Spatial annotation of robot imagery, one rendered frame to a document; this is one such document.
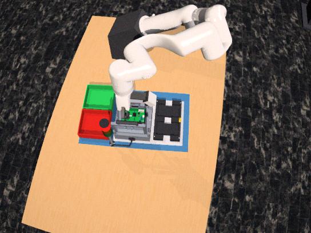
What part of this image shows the red open bin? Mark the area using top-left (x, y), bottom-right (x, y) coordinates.
top-left (78, 109), bottom-right (112, 140)

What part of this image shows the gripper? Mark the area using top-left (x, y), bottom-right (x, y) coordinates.
top-left (115, 91), bottom-right (133, 119)

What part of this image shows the green circuit board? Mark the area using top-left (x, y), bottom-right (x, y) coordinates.
top-left (122, 108), bottom-right (145, 122)

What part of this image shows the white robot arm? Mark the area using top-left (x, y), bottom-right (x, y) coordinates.
top-left (109, 5), bottom-right (232, 107)

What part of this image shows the green open bin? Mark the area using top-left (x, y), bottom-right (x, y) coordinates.
top-left (82, 85), bottom-right (115, 113)

